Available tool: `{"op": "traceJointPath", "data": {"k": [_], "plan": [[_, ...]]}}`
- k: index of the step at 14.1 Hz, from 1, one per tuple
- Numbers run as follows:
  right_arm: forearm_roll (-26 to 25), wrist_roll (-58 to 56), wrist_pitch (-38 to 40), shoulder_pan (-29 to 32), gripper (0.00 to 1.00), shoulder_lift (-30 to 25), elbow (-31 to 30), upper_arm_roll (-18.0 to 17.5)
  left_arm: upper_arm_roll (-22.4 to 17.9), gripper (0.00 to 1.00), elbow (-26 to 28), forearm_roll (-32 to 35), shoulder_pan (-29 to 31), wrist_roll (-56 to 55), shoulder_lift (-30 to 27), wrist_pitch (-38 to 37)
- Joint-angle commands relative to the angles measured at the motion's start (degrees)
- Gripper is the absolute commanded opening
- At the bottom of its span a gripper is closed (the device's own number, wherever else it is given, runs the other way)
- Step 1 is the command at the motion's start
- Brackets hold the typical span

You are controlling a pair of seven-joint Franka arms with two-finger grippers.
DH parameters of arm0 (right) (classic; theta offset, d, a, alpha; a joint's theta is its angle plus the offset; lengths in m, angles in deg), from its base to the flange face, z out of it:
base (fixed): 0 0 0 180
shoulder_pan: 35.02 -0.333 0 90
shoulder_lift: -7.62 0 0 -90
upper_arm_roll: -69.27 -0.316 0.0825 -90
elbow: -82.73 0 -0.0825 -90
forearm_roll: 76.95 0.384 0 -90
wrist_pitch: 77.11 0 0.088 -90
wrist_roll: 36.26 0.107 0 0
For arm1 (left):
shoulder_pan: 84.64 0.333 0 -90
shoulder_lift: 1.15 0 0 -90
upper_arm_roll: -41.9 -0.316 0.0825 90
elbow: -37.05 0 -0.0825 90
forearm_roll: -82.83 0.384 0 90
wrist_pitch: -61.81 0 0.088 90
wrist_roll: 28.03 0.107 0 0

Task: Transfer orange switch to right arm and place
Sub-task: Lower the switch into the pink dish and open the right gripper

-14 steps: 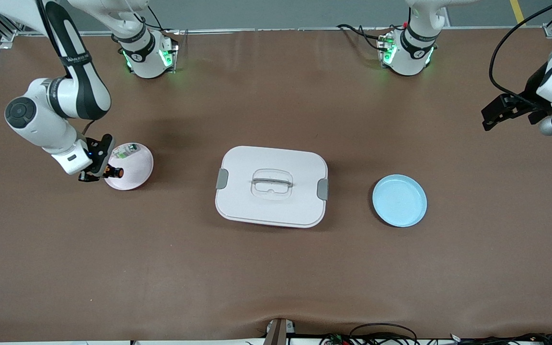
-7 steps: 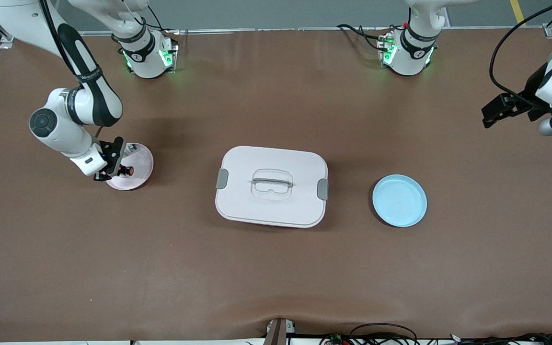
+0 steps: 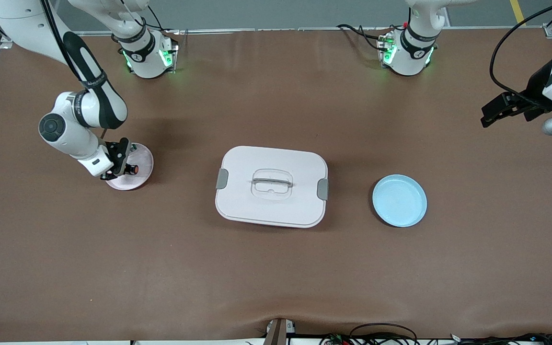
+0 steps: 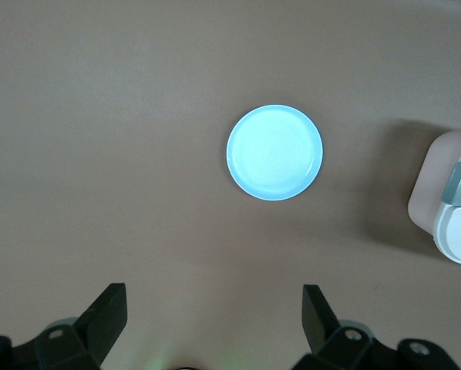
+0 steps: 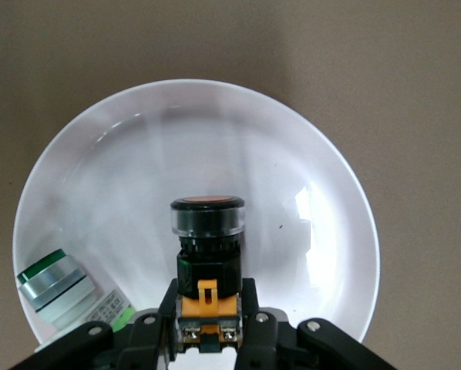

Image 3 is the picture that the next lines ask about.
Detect black cable bundle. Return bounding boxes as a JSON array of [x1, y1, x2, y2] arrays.
[[318, 322, 552, 345]]

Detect metal table edge rail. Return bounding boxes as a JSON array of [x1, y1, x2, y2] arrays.
[[65, 27, 547, 37]]

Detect black base cable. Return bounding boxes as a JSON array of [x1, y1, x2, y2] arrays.
[[132, 5, 181, 36], [336, 23, 392, 52]]

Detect white storage box grey latches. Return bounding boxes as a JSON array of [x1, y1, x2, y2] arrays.
[[215, 146, 329, 229]]

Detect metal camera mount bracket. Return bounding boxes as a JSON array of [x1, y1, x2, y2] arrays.
[[263, 318, 297, 345]]

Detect pink round plate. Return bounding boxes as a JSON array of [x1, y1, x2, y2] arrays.
[[105, 142, 154, 191]]

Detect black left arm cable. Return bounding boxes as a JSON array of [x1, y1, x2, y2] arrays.
[[490, 0, 552, 100]]

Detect black left base cable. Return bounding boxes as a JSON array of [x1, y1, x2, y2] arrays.
[[336, 23, 392, 52]]

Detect black right base cable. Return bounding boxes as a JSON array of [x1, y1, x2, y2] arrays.
[[132, 5, 181, 36]]

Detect yellow floor tape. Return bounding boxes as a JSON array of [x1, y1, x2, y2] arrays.
[[509, 0, 526, 24]]

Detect light blue round plate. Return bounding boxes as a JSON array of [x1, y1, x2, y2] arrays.
[[372, 174, 428, 228]]

